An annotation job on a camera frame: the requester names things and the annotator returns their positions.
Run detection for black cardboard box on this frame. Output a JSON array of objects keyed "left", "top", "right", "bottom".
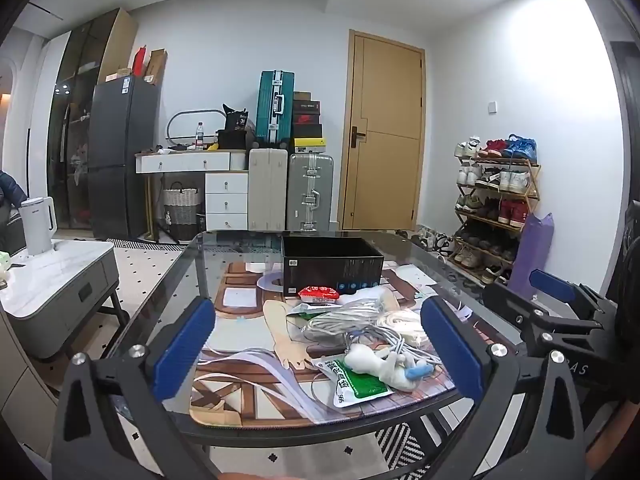
[{"left": 280, "top": 236, "right": 386, "bottom": 298}]

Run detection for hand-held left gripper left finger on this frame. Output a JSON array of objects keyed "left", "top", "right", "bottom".
[{"left": 52, "top": 296, "right": 217, "bottom": 480}]

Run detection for wooden door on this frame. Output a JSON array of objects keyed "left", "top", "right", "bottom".
[{"left": 337, "top": 30, "right": 426, "bottom": 232}]

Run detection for stack of shoe boxes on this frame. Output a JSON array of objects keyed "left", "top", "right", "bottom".
[{"left": 291, "top": 91, "right": 328, "bottom": 155}]

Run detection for green and white packet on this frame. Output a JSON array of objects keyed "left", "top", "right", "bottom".
[{"left": 312, "top": 355, "right": 396, "bottom": 410}]

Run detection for silver suitcase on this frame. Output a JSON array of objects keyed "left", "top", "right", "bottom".
[{"left": 286, "top": 152, "right": 335, "bottom": 232}]

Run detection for white desk with drawers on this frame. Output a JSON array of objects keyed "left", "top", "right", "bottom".
[{"left": 135, "top": 151, "right": 249, "bottom": 233}]

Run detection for white green-trimmed packet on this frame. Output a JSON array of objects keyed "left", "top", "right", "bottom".
[{"left": 286, "top": 302, "right": 321, "bottom": 343}]

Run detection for shoe rack with shoes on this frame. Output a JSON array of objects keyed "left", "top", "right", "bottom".
[{"left": 452, "top": 134, "right": 538, "bottom": 283}]

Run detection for long brown cardboard box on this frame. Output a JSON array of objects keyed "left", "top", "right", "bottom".
[{"left": 145, "top": 49, "right": 168, "bottom": 86}]

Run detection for dark grey refrigerator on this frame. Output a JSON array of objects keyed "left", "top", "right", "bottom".
[{"left": 87, "top": 75, "right": 161, "bottom": 241}]

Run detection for grey marble-top side table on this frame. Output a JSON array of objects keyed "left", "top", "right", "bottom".
[{"left": 0, "top": 239, "right": 128, "bottom": 361}]

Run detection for white cable bundle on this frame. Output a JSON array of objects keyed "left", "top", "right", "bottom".
[{"left": 299, "top": 297, "right": 443, "bottom": 368}]

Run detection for glass top table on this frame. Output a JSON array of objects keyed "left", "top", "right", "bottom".
[{"left": 100, "top": 229, "right": 531, "bottom": 480}]

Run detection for wooden shoe rack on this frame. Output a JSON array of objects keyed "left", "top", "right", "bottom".
[{"left": 447, "top": 135, "right": 542, "bottom": 286}]

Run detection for black bag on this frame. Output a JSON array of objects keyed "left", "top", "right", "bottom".
[{"left": 216, "top": 104, "right": 251, "bottom": 151}]

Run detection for printed desk mat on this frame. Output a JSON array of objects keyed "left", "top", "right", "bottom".
[{"left": 190, "top": 260, "right": 473, "bottom": 431}]

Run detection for teal suitcase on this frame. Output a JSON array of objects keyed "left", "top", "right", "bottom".
[{"left": 256, "top": 70, "right": 296, "bottom": 148}]

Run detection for purple yoga mat bag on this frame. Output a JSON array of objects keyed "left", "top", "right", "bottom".
[{"left": 507, "top": 212, "right": 556, "bottom": 301}]

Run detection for oval mirror frame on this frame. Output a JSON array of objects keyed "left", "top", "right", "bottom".
[{"left": 166, "top": 108, "right": 226, "bottom": 148}]

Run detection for woven laundry basket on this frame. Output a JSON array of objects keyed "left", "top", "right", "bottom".
[{"left": 162, "top": 180, "right": 201, "bottom": 228}]

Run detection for black and white slippers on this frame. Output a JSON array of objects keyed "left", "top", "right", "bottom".
[{"left": 412, "top": 225, "right": 457, "bottom": 256}]

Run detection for person's right forearm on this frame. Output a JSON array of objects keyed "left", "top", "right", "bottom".
[{"left": 582, "top": 395, "right": 640, "bottom": 473}]

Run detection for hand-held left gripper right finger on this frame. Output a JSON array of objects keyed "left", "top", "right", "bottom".
[{"left": 420, "top": 296, "right": 587, "bottom": 480}]

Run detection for cream cord bundle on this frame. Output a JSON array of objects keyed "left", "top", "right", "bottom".
[{"left": 377, "top": 310, "right": 431, "bottom": 348}]

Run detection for white plush toy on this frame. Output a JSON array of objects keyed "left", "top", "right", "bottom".
[{"left": 344, "top": 342, "right": 441, "bottom": 392}]

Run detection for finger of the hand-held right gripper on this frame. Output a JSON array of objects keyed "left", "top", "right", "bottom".
[
  {"left": 481, "top": 284, "right": 556, "bottom": 356},
  {"left": 529, "top": 269, "right": 621, "bottom": 331}
]

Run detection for red and white packet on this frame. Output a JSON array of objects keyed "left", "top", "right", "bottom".
[{"left": 298, "top": 285, "right": 341, "bottom": 306}]

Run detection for white electric kettle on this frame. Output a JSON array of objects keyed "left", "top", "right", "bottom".
[{"left": 19, "top": 197, "right": 57, "bottom": 257}]

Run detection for beige suitcase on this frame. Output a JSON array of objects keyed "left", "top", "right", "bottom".
[{"left": 248, "top": 147, "right": 289, "bottom": 232}]

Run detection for dark blue jacket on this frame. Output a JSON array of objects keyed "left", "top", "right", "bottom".
[{"left": 0, "top": 170, "right": 28, "bottom": 208}]

